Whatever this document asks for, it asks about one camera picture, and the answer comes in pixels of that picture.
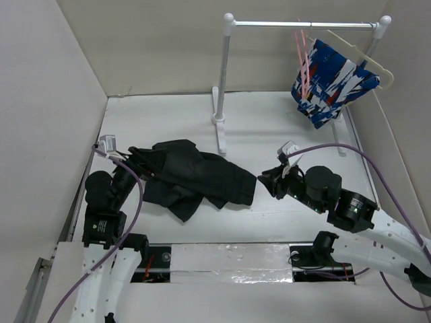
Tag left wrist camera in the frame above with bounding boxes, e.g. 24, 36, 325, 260
96, 135, 126, 160

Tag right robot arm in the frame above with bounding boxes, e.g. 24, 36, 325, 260
258, 166, 430, 296

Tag blue patterned shorts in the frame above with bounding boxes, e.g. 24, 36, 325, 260
291, 39, 380, 129

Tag black trousers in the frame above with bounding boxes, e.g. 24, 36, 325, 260
129, 139, 257, 223

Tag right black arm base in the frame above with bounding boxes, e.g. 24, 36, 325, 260
288, 244, 355, 283

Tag grey aluminium rail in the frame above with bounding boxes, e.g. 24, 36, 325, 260
13, 258, 52, 323

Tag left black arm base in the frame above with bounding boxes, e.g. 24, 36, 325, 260
131, 244, 172, 283

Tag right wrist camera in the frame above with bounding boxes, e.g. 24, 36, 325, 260
277, 141, 303, 178

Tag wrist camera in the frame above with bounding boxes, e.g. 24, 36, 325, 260
277, 141, 303, 178
96, 135, 126, 160

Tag white clothes rack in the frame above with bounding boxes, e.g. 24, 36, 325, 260
211, 13, 392, 154

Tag pink plastic hanger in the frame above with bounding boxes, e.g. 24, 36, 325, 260
294, 30, 310, 100

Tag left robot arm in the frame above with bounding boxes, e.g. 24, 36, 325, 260
70, 147, 160, 322

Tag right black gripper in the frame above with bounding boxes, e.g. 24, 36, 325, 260
257, 160, 325, 213

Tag cream plastic hanger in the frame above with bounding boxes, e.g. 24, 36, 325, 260
326, 30, 394, 90

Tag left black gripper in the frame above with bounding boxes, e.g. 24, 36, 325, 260
112, 145, 169, 207

